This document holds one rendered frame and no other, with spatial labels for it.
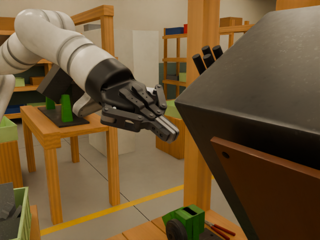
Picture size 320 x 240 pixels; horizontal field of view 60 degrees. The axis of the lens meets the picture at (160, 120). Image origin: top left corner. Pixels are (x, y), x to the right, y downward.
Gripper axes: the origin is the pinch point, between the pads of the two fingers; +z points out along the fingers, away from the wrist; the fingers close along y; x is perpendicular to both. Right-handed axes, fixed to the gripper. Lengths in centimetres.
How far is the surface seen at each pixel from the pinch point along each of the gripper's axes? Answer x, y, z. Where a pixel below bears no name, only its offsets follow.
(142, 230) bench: 80, 26, -7
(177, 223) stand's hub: 37.4, 13.8, 5.9
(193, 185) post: 69, 53, -5
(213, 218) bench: 77, 53, 10
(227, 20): 158, 507, -220
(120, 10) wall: 276, 511, -524
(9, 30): 291, 216, -532
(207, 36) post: 14, 67, -32
